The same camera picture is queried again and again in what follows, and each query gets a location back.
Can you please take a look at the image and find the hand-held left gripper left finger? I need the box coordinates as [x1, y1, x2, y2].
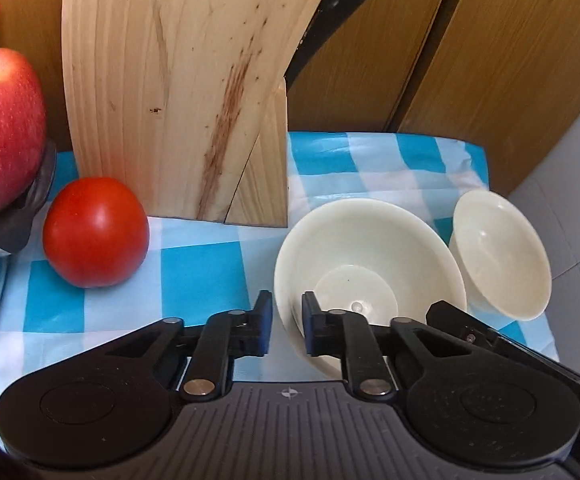
[102, 289, 275, 403]

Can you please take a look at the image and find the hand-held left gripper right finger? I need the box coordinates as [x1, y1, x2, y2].
[302, 291, 472, 402]

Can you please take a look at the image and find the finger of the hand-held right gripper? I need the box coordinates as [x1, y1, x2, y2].
[426, 300, 501, 350]

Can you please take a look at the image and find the cream bowl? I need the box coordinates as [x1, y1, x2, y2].
[448, 190, 552, 321]
[274, 198, 468, 381]

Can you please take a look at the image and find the blue checkered tablecloth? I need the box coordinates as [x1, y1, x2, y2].
[0, 131, 562, 441]

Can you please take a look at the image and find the red tomato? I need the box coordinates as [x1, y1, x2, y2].
[42, 177, 151, 289]

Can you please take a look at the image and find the wooden cutting board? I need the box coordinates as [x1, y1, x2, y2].
[61, 0, 345, 227]

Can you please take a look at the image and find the brown wooden cabinet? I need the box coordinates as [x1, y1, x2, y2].
[0, 0, 580, 197]

